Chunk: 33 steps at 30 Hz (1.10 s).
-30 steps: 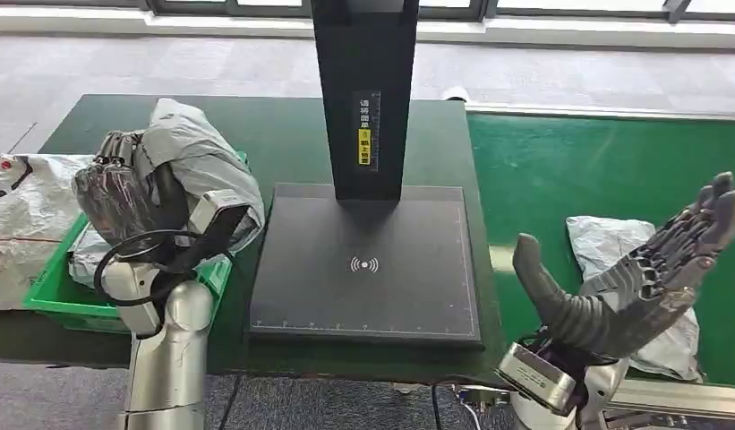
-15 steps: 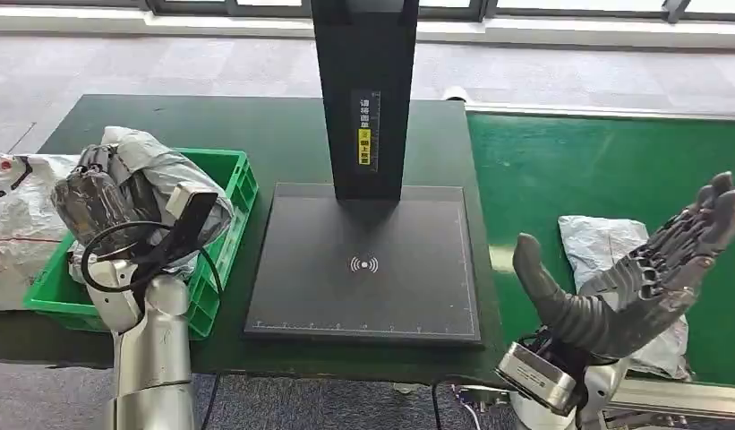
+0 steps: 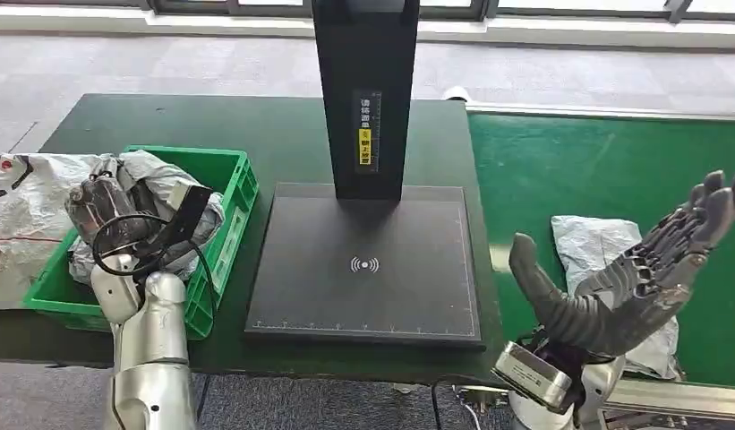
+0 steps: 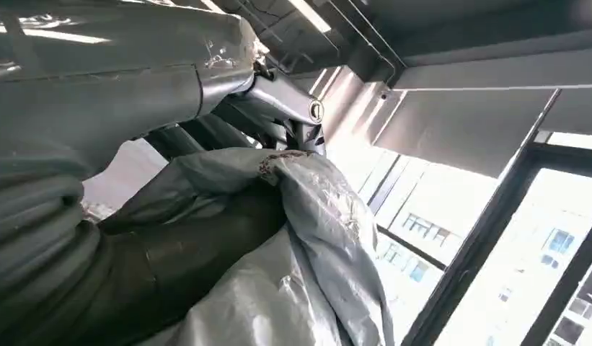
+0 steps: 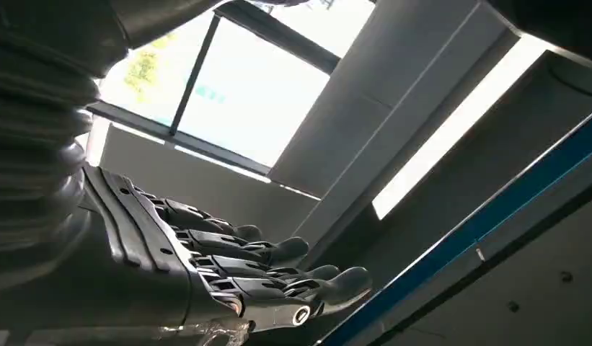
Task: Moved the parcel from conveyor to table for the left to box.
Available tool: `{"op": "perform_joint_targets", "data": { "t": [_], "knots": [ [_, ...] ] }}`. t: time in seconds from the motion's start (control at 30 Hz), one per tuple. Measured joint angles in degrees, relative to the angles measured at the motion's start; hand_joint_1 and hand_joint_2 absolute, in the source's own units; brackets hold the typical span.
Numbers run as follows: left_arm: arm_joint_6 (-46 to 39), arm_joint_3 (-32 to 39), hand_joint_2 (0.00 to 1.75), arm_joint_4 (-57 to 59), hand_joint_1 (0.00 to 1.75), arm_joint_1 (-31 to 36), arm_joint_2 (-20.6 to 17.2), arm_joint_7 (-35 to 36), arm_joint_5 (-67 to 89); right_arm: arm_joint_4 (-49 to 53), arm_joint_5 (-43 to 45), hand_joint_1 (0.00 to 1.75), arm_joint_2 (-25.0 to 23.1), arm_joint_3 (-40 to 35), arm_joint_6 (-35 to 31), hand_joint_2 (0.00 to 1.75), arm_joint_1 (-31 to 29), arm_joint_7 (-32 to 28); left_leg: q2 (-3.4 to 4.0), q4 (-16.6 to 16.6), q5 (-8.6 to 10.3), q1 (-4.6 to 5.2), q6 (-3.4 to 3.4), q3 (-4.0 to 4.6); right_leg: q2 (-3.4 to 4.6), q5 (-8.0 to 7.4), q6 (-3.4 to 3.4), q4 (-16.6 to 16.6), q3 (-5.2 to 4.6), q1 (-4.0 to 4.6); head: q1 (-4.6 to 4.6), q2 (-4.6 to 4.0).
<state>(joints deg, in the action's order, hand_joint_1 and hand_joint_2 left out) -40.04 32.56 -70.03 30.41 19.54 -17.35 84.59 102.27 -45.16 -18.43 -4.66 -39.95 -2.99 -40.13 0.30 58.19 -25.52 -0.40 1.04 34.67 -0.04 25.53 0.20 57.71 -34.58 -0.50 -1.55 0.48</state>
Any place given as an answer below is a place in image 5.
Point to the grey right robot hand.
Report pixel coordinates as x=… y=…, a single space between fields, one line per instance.
x=147 y=281

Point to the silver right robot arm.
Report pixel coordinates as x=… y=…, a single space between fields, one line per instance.
x=33 y=119

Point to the bright ceiling light strip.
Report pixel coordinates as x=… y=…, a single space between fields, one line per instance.
x=458 y=129

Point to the black scanner column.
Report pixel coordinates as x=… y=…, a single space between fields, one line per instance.
x=553 y=24

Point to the dark window frame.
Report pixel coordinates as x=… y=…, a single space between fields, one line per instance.
x=195 y=76

